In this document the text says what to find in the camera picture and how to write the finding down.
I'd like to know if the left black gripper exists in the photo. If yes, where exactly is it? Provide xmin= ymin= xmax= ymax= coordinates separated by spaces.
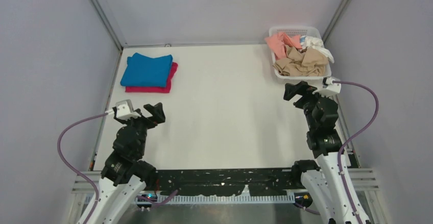
xmin=115 ymin=102 xmax=164 ymax=156

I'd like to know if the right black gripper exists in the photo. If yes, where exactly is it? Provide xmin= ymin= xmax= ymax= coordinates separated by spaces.
xmin=284 ymin=81 xmax=332 ymax=131

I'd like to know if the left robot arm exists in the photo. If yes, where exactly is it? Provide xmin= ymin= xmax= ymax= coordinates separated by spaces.
xmin=78 ymin=99 xmax=165 ymax=223

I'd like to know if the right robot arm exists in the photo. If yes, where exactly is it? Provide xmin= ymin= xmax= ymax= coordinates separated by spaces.
xmin=283 ymin=78 xmax=371 ymax=223

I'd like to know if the folded magenta t shirt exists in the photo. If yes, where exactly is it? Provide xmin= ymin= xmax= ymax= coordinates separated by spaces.
xmin=125 ymin=62 xmax=178 ymax=93

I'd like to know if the white t shirt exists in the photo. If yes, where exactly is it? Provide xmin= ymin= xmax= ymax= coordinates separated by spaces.
xmin=300 ymin=35 xmax=334 ymax=63

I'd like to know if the folded blue t shirt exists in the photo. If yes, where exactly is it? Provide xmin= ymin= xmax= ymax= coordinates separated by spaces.
xmin=120 ymin=53 xmax=173 ymax=88

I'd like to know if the pink t shirt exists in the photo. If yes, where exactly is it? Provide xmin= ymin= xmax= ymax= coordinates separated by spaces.
xmin=264 ymin=32 xmax=302 ymax=60

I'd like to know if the white plastic basket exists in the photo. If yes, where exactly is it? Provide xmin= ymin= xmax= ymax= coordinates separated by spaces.
xmin=269 ymin=26 xmax=332 ymax=81

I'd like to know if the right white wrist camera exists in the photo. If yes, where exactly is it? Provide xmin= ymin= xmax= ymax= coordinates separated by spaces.
xmin=312 ymin=77 xmax=342 ymax=97

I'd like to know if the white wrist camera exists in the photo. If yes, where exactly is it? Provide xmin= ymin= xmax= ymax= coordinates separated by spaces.
xmin=312 ymin=77 xmax=342 ymax=97
xmin=112 ymin=99 xmax=141 ymax=120

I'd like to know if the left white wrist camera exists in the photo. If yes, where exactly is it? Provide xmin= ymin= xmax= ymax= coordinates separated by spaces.
xmin=112 ymin=99 xmax=141 ymax=120

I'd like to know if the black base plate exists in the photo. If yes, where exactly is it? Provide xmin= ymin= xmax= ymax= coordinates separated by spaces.
xmin=144 ymin=167 xmax=305 ymax=196

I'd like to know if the aluminium frame rail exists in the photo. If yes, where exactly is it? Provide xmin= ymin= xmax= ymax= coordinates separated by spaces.
xmin=72 ymin=169 xmax=380 ymax=205

